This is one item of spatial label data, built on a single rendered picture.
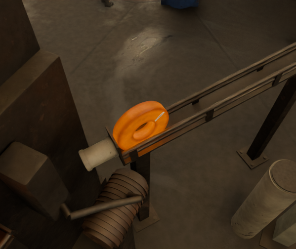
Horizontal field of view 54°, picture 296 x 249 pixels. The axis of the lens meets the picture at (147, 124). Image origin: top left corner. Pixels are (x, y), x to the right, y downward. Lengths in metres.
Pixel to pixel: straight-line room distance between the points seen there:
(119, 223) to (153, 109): 0.34
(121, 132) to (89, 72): 1.26
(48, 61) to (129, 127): 0.24
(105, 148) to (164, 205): 0.73
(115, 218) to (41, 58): 0.46
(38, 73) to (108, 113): 1.04
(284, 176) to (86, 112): 1.14
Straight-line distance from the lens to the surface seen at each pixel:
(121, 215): 0.86
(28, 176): 0.63
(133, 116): 0.69
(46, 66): 0.71
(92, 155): 0.74
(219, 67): 2.00
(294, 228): 1.30
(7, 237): 0.70
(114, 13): 2.43
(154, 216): 1.38
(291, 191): 0.97
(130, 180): 0.88
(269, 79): 0.92
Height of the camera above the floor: 1.33
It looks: 55 degrees down
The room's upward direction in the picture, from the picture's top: straight up
